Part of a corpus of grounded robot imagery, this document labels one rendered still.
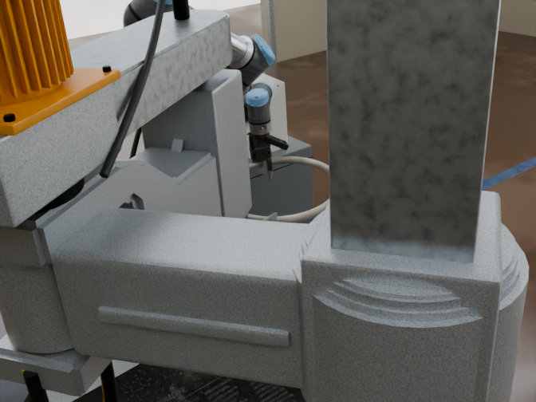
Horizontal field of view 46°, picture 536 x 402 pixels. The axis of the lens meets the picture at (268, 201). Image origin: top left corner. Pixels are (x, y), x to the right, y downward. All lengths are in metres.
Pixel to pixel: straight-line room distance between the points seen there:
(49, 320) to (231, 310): 0.36
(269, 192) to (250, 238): 1.99
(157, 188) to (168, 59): 0.27
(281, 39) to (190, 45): 6.51
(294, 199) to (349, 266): 2.30
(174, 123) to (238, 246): 0.68
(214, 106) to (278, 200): 1.55
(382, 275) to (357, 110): 0.22
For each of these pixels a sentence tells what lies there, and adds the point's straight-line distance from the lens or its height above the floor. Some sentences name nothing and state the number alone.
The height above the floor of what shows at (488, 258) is 1.56.
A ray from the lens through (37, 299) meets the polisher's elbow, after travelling 1.17.
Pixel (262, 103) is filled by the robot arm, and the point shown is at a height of 1.23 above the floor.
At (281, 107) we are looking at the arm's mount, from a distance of 3.00.
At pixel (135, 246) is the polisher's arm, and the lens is 1.05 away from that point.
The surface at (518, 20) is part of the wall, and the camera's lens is 9.18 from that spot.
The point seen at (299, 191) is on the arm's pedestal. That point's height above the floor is 0.63.
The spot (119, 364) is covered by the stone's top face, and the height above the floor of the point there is 0.85.
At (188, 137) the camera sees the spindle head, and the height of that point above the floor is 1.44.
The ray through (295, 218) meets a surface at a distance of 2.26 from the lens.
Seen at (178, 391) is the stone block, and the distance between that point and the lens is 1.75.
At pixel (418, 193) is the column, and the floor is 1.65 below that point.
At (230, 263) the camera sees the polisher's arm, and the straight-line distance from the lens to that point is 0.97.
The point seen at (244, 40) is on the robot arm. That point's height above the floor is 1.40.
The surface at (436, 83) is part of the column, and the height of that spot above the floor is 1.80.
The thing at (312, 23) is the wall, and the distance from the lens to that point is 8.21.
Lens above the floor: 2.02
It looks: 27 degrees down
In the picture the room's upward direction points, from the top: 4 degrees counter-clockwise
